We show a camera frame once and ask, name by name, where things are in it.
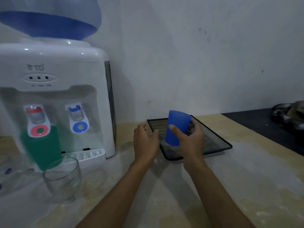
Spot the person's left hand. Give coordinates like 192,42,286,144
133,123,160,164

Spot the person's right hand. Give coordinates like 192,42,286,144
168,119,205,169

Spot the blue plastic cup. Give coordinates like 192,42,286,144
165,110,192,147

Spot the person's right forearm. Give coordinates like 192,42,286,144
182,156,256,228

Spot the person's left forearm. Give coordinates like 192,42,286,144
76,158,155,228

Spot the black rectangular tray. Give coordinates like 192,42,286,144
147,115,233,161

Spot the white drip tray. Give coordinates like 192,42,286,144
61,149,106,169

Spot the blue cold water tap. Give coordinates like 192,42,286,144
65,102,91,134

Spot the black mat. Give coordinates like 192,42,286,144
221,108,304,156

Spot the clear drinking glass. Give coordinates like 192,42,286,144
43,157,82,203

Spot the white water dispenser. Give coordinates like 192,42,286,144
0,38,116,167

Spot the green plastic cup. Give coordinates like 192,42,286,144
20,126,62,171

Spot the dark crumpled cloth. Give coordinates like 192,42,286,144
271,101,304,130

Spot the red hot water tap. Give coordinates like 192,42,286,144
23,104,50,137

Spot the clear glass with blue print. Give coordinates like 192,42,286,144
0,153,36,195

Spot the blue water bottle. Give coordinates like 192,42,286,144
0,0,102,41

